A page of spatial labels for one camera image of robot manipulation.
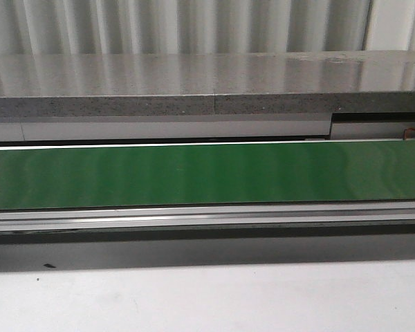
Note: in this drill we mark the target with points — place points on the grey granite counter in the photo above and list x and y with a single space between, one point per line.
88 85

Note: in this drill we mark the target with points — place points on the green conveyor belt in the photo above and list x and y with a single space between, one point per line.
39 178

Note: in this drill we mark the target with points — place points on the white pleated curtain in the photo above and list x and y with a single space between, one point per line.
204 27

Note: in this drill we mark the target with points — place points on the aluminium conveyor frame rail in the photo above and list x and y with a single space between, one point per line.
308 213

